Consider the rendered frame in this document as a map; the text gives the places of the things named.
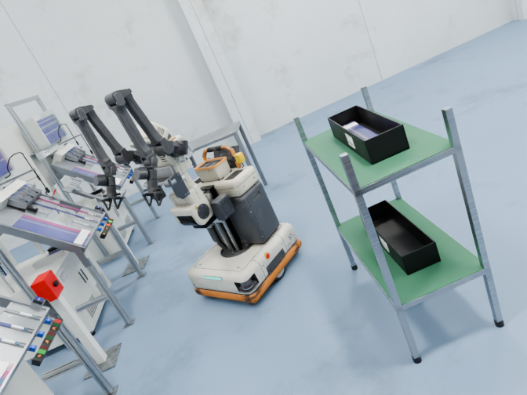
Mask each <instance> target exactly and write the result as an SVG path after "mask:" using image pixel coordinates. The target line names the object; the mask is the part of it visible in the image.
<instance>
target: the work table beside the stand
mask: <svg viewBox="0 0 527 395"><path fill-rule="evenodd" d="M238 130H239V131H240V133H241V134H242V138H243V140H244V141H245V145H246V146H247V148H248V150H249V153H250V155H251V157H252V159H253V162H254V164H255V166H256V169H257V171H258V173H259V174H260V178H261V179H262V181H263V184H264V186H266V185H267V181H266V179H265V176H264V174H263V172H262V170H261V167H260V165H259V163H258V161H257V159H256V156H255V154H254V152H253V149H252V147H251V145H250V143H249V141H248V138H247V136H246V134H245V131H244V129H243V128H242V124H241V122H240V121H237V122H235V123H233V124H231V125H228V126H225V127H223V128H221V129H218V130H216V131H214V132H211V133H209V134H206V135H204V136H201V137H198V138H197V139H195V140H192V141H189V142H188V143H189V144H190V145H191V147H192V148H193V150H194V151H197V150H200V149H202V148H204V147H207V146H209V145H212V144H214V143H217V142H219V141H221V140H225V139H226V138H229V137H231V136H234V138H235V140H236V142H237V144H238V145H239V149H240V151H241V152H242V153H243V154H244V155H245V162H246V164H247V165H248V166H251V165H252V164H251V161H250V160H249V157H248V155H247V153H246V151H245V148H244V147H243V144H242V141H241V140H240V138H239V135H238ZM189 158H190V159H191V162H192V165H193V167H194V169H195V168H196V167H197V164H196V162H195V160H194V158H193V156H192V155H191V156H190V157H189Z"/></svg>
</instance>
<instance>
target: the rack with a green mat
mask: <svg viewBox="0 0 527 395"><path fill-rule="evenodd" d="M360 89H361V91H362V95H363V98H364V101H365V105H366V108H367V110H370V111H372V112H375V113H377V114H380V115H382V116H384V117H386V118H389V119H392V120H394V121H397V122H399V123H402V124H403V125H404V129H405V134H406V136H407V140H408V142H409V147H410V148H409V149H408V150H405V151H402V152H401V153H399V154H396V155H394V156H392V157H390V158H387V159H385V160H383V161H380V162H378V163H376V164H374V165H371V164H370V163H369V162H367V161H366V160H365V159H364V158H362V157H361V156H360V155H358V154H356V153H355V152H354V151H353V150H352V149H350V148H349V147H347V146H346V145H345V144H343V143H342V142H340V141H339V140H338V139H337V138H335V137H334V136H333V132H332V130H331V129H328V130H326V131H324V132H321V133H319V134H317V135H316V136H312V137H311V138H309V139H307V137H306V134H305V132H304V130H303V126H302V125H301V122H300V119H299V117H298V116H296V117H294V118H293V120H294V122H295V124H296V127H297V130H298V133H299V134H300V138H301V140H302V142H303V145H304V148H305V150H306V152H307V156H308V157H309V160H310V162H311V166H312V168H313V170H314V174H315V175H316V178H317V180H318V183H319V186H320V187H321V190H322V193H323V196H324V198H325V201H326V204H327V205H328V208H329V211H330V213H331V216H332V218H333V221H334V223H335V226H336V229H337V231H338V234H339V235H340V239H341V241H342V243H343V246H344V249H345V251H346V253H347V257H348V259H349V261H350V264H351V269H352V270H357V268H358V266H357V264H356V263H355V261H354V257H353V255H352V253H351V250H352V251H353V252H354V254H355V255H356V256H357V257H358V259H359V260H360V262H361V263H362V265H363V266H364V268H366V270H367V271H368V273H369V274H370V276H371V277H372V278H373V280H374V281H375V282H376V284H377V285H378V286H379V288H380V290H381V291H382V292H383V294H385V296H386V297H387V299H388V300H389V302H390V303H391V305H392V306H393V307H394V308H395V311H396V314H397V316H398V319H399V322H400V325H401V326H402V331H403V333H404V335H405V339H406V342H407V343H408V346H409V350H410V352H411V354H412V359H413V362H414V363H415V364H419V363H421V361H422V359H421V356H420V354H419V352H418V349H417V347H416V343H415V341H414V338H413V334H412V332H411V329H410V327H409V323H408V321H407V318H406V316H405V312H404V310H406V309H408V308H410V307H412V306H415V305H416V304H419V303H421V302H424V301H426V300H428V299H431V298H433V297H435V296H436V295H440V294H442V293H443V292H447V291H448V290H451V289H453V288H455V287H458V286H460V285H462V284H465V283H467V282H468V281H472V280H474V279H475V278H478V277H480V276H482V275H483V278H484V282H485V287H486V291H487V294H488V297H489V303H490V306H491V310H492V315H493V320H494V323H495V326H497V327H498V328H502V327H503V326H504V322H503V317H502V313H501V309H500V304H499V300H498V297H497V293H496V287H495V284H494V280H493V277H492V271H491V267H490V264H489V258H488V254H487V251H486V247H485V242H484V238H483V234H482V229H481V225H480V222H479V218H478V212H477V209H476V205H475V202H474V195H473V192H472V189H471V183H470V179H469V175H468V172H467V166H466V163H465V159H464V156H463V149H462V146H461V143H460V137H459V133H458V130H457V127H456V120H455V117H454V113H453V110H452V107H445V108H443V109H442V116H443V119H444V123H445V128H446V132H447V135H448V138H449V139H446V138H444V137H442V136H438V135H436V134H434V133H432V132H428V131H426V130H423V129H420V128H417V127H416V126H413V125H410V124H407V123H405V122H403V121H399V120H397V119H395V118H391V117H389V116H386V115H385V114H381V113H379V112H376V111H374V109H373V105H372V101H371V99H370V96H369V92H368V89H367V86H366V85H364V86H362V87H360ZM450 155H452V156H453V160H454V163H455V166H456V172H457V175H458V179H459V182H460V188H461V191H462V194H463V199H464V203H465V206H466V210H467V215H468V219H469V222H470V225H471V231H472V234H473V238H474V243H475V247H476V250H477V253H478V256H476V255H475V254H473V253H472V252H471V251H469V250H468V249H467V248H465V247H464V246H463V245H461V243H459V242H458V241H456V240H455V239H454V238H453V237H451V236H450V235H448V234H447V233H446V232H445V231H444V230H442V229H441V228H440V227H438V226H437V225H436V224H434V223H433V222H431V221H430V220H429V219H428V218H427V217H426V216H424V215H423V214H421V213H420V212H419V211H417V210H416V209H415V208H414V207H412V206H411V205H410V204H409V203H407V202H406V201H404V200H403V199H402V196H401V194H400V191H399V189H398V184H397V181H396V179H399V178H402V177H403V176H406V175H408V174H410V173H412V172H415V171H417V170H419V169H421V168H424V167H426V166H428V165H430V164H433V163H435V162H436V161H440V160H442V159H443V158H447V157H448V156H450ZM314 157H316V158H317V159H318V160H319V161H320V162H321V163H322V164H323V165H324V166H325V167H326V168H327V169H328V170H329V171H330V172H331V173H332V174H333V175H334V176H335V177H336V178H337V179H338V180H339V181H340V182H341V183H342V184H343V185H344V186H345V187H346V188H347V189H348V190H349V191H350V192H351V193H352V194H353V195H354V199H355V201H356V204H357V206H358V210H359V212H360V214H361V215H358V216H355V217H354V218H352V219H349V220H347V221H345V222H342V223H340V221H339V219H338V217H337V214H336V211H335V209H334V207H333V203H332V201H331V199H330V196H329V193H328V191H327V189H326V186H325V183H324V181H323V178H322V175H321V173H320V171H319V168H318V165H317V162H316V160H315V158H314ZM388 183H391V185H392V189H393V191H394V195H395V198H396V199H394V200H392V201H389V203H390V204H391V205H393V206H394V207H395V208H396V209H397V210H398V211H399V212H400V213H402V214H403V215H404V216H405V217H406V218H408V219H409V220H410V221H411V222H412V223H414V224H415V225H416V226H417V227H419V228H420V229H421V230H422V231H423V232H424V233H425V234H426V235H428V236H429V237H430V238H431V239H432V240H434V241H435V242H436V245H437V248H438V253H439V255H440V259H441V261H440V262H438V263H435V264H433V265H431V266H428V267H426V268H424V269H422V270H419V271H417V272H415V273H413V274H410V275H407V274H406V273H405V272H404V270H403V269H402V268H401V267H400V266H399V265H398V264H397V263H396V262H395V261H394V260H393V259H392V258H391V256H390V255H389V254H388V253H387V252H386V250H385V249H384V248H383V247H382V246H381V245H380V241H379V239H378V237H377V234H376V230H375V228H374V226H373V221H372V219H371V216H370V214H369V210H368V208H367V205H366V203H365V199H364V197H363V194H366V193H368V192H370V191H372V190H375V189H376V188H378V187H381V186H383V185H385V184H388ZM362 221H363V222H362ZM363 223H364V224H363ZM364 225H365V226H364ZM349 246H350V247H349ZM350 248H351V250H350Z"/></svg>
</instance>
